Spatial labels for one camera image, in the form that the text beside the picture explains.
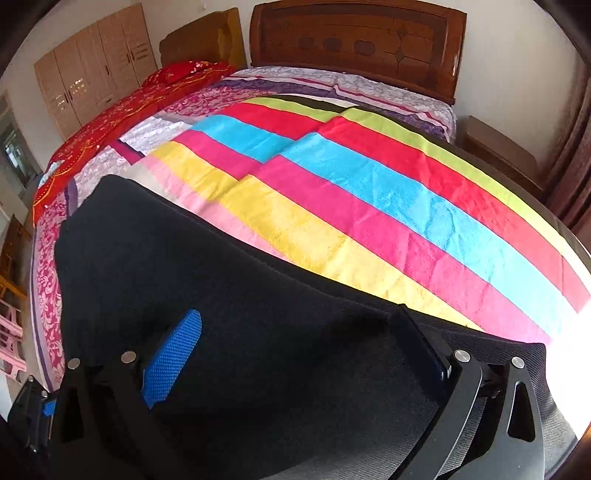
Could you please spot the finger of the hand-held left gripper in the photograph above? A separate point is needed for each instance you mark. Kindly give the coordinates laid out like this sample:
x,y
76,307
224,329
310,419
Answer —
x,y
50,407

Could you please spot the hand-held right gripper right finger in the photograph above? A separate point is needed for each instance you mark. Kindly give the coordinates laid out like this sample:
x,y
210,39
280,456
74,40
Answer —
x,y
427,353

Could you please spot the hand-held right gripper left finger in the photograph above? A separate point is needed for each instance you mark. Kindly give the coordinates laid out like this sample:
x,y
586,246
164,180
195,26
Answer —
x,y
173,357

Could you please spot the black pants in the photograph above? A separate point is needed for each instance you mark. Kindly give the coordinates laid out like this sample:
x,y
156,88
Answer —
x,y
277,369

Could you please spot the pink plastic stool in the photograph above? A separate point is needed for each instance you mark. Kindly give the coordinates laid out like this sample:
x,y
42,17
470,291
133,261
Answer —
x,y
10,337

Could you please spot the rainbow striped blanket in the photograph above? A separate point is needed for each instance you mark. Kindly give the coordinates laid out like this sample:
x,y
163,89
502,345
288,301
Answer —
x,y
369,198

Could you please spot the wooden nightstand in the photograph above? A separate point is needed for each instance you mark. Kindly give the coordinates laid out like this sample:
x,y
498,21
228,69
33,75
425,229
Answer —
x,y
498,152

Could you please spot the pink floral curtain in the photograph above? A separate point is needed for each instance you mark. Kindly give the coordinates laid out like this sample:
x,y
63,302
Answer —
x,y
572,161

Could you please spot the red embroidered quilt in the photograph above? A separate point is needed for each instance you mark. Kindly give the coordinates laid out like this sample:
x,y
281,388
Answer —
x,y
115,120

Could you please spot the red embroidered pillow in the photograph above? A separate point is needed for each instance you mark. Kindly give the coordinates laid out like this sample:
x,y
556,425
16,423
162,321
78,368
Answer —
x,y
184,71

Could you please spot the light wooden wardrobe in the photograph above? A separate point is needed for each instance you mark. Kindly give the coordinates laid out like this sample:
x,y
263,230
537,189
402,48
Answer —
x,y
92,74

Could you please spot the pink purple floral bed sheet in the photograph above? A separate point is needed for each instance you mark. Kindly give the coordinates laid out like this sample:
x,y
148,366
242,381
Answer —
x,y
286,83

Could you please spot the dark carved wooden headboard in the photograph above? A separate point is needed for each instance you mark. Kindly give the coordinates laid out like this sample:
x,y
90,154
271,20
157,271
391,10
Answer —
x,y
360,46

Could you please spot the light brown wooden headboard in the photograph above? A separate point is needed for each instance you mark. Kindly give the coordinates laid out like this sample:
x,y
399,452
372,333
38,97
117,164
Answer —
x,y
198,44

